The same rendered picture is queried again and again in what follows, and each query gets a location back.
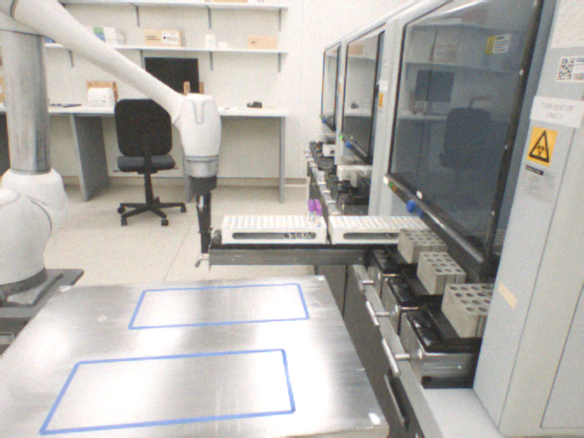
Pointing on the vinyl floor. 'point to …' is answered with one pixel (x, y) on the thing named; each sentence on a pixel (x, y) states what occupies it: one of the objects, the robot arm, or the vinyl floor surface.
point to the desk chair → (144, 149)
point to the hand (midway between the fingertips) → (206, 242)
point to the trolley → (189, 364)
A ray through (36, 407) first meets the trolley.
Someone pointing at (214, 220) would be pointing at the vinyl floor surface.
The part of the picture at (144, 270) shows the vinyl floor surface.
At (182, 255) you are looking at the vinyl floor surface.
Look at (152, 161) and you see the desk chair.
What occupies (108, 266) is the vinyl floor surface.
